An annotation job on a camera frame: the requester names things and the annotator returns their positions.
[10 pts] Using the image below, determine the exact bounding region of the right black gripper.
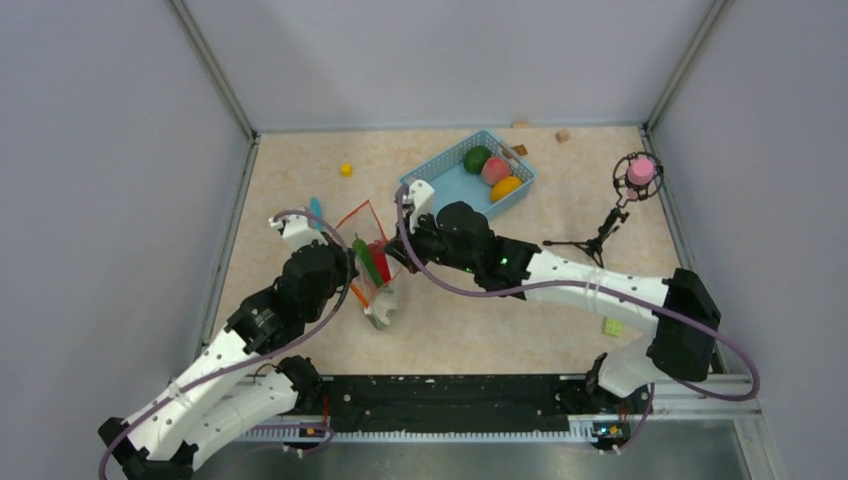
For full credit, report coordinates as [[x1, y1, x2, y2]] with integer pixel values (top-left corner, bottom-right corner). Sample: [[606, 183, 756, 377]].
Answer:
[[383, 205, 479, 275]]

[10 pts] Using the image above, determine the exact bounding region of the red tomato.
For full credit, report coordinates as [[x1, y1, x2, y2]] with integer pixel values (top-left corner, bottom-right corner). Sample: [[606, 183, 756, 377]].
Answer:
[[368, 241, 391, 283]]

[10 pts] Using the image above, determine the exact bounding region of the green chili pepper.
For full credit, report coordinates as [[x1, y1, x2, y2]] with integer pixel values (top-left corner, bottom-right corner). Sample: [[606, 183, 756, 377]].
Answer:
[[352, 236, 384, 288]]

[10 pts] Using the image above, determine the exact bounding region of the clear zip top bag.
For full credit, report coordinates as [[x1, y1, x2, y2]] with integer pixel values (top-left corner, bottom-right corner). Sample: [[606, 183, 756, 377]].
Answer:
[[337, 200, 399, 331]]

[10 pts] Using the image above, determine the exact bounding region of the orange green mango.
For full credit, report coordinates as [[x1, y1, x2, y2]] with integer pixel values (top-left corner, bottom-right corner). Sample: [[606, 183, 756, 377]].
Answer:
[[365, 305, 397, 331]]

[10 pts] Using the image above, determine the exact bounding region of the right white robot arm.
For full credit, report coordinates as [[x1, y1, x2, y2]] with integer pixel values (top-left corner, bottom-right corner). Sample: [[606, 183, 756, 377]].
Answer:
[[389, 180, 720, 412]]

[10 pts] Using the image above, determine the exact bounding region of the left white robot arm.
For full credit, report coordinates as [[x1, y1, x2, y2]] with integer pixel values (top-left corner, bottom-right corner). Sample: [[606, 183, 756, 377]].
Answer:
[[98, 210, 357, 479]]

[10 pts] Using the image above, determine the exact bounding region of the blue cylindrical bottle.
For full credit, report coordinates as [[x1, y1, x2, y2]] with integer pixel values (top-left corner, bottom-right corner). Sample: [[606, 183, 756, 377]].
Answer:
[[308, 196, 324, 231]]

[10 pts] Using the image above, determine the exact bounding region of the light blue plastic basket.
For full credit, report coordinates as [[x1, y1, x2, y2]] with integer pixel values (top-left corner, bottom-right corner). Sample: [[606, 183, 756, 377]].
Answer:
[[398, 129, 536, 220]]

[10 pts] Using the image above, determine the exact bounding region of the yellow lemon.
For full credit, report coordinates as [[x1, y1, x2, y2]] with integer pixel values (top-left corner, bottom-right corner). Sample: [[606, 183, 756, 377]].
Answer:
[[490, 175, 523, 203]]

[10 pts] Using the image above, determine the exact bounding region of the pink peach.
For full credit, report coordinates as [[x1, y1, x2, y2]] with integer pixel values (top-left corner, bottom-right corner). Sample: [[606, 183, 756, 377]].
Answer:
[[480, 156, 511, 186]]

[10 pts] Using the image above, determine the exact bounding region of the brown cube block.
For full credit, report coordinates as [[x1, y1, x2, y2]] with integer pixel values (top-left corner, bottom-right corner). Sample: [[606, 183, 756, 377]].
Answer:
[[511, 144, 528, 156]]

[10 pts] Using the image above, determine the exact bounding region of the tan wooden cube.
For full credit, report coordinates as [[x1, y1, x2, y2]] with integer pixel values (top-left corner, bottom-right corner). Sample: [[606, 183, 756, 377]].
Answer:
[[555, 129, 570, 144]]

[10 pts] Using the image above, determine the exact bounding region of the light green lego brick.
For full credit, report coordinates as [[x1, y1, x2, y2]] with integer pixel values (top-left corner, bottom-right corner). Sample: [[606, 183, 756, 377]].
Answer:
[[601, 317, 624, 338]]

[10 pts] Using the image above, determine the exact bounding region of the pink microphone on tripod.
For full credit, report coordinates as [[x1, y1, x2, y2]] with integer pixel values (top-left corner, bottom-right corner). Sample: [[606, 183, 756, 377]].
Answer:
[[542, 151, 665, 268]]

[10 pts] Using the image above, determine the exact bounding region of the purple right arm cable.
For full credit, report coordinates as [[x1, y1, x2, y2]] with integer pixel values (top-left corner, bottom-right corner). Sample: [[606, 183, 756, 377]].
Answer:
[[394, 184, 761, 456]]

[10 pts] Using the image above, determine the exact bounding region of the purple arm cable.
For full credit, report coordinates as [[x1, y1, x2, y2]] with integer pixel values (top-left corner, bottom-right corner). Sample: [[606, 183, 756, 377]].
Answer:
[[97, 209, 352, 480], [394, 184, 761, 456]]

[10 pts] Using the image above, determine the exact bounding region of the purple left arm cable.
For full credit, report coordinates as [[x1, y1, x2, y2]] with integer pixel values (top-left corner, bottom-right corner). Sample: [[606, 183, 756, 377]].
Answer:
[[97, 209, 352, 480]]

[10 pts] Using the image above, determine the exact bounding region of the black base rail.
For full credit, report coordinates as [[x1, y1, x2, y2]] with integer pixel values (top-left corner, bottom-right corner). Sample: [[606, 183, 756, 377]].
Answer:
[[280, 374, 648, 434]]

